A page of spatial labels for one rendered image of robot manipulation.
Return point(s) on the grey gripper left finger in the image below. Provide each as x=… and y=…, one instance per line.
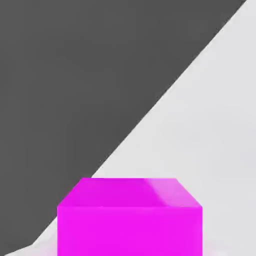
x=40, y=250

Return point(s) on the small magenta cube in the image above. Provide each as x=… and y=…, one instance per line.
x=128, y=230

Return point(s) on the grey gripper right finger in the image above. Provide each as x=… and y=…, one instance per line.
x=214, y=251

